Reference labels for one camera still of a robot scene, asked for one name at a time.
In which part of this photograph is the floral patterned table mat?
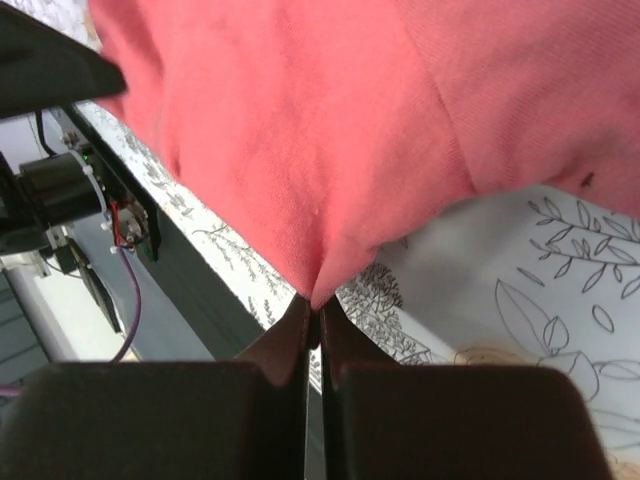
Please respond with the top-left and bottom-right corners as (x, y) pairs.
(39, 0), (640, 480)

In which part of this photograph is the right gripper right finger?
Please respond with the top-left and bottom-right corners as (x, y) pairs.
(318, 300), (611, 479)

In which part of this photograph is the aluminium frame rail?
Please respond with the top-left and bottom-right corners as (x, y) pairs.
(0, 249), (141, 364)

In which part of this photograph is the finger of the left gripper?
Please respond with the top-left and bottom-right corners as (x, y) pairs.
(1, 7), (126, 119)

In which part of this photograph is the salmon pink polo shirt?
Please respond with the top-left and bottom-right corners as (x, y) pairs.
(89, 1), (639, 307)

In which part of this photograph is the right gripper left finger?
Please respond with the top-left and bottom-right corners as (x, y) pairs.
(1, 297), (311, 479)

